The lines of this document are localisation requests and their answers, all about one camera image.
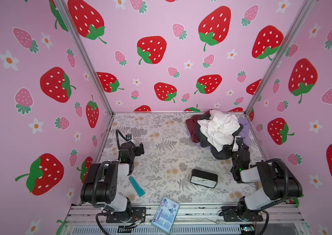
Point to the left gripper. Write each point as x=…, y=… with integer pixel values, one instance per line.
x=136, y=149

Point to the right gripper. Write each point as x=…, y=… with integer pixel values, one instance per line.
x=241, y=150

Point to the dark grey cloth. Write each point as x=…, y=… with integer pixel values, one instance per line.
x=226, y=152

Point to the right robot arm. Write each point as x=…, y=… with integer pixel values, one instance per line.
x=277, y=181

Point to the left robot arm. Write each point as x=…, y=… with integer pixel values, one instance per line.
x=100, y=186

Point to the white cloth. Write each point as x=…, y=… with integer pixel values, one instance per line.
x=219, y=128

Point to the maroon cloth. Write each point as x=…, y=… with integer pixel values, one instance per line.
x=191, y=126

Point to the black rectangular box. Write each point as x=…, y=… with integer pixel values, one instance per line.
x=203, y=178

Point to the teal plastic tool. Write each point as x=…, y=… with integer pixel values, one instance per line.
x=137, y=187

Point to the blue printed card packet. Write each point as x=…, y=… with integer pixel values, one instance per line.
x=166, y=214

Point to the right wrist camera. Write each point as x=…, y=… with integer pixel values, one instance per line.
x=235, y=144

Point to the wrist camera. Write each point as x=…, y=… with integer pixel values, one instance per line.
x=235, y=144
x=128, y=137

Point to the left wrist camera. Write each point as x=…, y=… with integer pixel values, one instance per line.
x=128, y=137

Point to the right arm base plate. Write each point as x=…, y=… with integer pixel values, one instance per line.
x=235, y=214

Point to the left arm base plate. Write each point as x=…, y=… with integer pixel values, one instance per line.
x=128, y=216

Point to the aluminium front rail frame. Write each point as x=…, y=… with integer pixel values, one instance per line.
x=192, y=219

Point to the left corner aluminium post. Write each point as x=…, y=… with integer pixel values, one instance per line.
x=66, y=17

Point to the corner aluminium post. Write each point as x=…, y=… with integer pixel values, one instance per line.
x=66, y=17
x=295, y=27

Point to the right corner aluminium post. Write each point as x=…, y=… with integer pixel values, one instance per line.
x=295, y=27

